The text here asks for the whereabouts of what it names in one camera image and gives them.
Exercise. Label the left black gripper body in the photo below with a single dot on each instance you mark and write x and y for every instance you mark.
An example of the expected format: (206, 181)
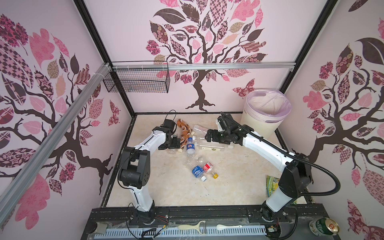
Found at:
(172, 143)

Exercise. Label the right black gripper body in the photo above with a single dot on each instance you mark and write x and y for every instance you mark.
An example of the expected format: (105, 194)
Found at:
(220, 137)

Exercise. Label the blue label crushed bottle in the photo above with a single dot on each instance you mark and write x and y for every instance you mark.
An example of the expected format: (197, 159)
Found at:
(199, 173)

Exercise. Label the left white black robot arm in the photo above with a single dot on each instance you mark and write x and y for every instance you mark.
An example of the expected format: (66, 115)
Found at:
(135, 169)

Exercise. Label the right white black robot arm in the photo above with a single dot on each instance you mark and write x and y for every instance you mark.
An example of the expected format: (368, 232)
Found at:
(296, 172)

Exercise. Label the cream trash bin purple liner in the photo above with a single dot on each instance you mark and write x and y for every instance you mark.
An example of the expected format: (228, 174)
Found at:
(265, 110)

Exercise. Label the blue cap small water bottle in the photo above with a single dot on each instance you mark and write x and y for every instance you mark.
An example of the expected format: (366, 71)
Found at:
(190, 148)

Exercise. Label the clear rectangular green label bottle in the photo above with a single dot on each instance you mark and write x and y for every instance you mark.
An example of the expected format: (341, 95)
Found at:
(211, 146)

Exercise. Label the clear bottle red cap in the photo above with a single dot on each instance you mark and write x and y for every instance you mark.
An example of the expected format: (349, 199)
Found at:
(200, 131)

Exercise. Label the clear crushed bottle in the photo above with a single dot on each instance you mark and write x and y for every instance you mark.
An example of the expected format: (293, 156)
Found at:
(192, 162)

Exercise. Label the red label yellow cap bottle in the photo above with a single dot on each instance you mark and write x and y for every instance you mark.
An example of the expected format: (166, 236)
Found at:
(208, 169)

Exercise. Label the green snack packet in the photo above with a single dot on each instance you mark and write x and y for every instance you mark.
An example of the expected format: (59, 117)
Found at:
(272, 184)

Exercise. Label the cream vegetable peeler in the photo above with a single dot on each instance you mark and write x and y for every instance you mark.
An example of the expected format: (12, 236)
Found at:
(200, 227)

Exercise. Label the white plastic spoon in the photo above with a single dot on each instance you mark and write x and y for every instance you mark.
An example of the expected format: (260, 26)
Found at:
(220, 227)

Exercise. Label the green beverage can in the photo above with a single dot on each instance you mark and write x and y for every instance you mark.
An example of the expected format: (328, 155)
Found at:
(324, 227)

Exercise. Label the black wire wall basket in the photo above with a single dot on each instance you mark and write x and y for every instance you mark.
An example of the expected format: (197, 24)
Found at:
(138, 77)

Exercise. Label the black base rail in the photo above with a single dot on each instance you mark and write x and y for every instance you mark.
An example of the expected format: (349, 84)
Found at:
(250, 214)

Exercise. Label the aluminium frame bar back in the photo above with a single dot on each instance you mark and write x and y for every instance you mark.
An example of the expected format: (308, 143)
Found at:
(221, 66)

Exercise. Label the aluminium frame bar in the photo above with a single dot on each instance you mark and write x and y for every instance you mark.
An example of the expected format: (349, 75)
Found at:
(24, 179)
(221, 66)

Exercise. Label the white slotted cable duct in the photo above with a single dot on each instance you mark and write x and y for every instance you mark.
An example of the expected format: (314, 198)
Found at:
(175, 233)

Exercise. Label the aluminium frame bar left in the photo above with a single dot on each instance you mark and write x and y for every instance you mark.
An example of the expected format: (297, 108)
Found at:
(24, 179)

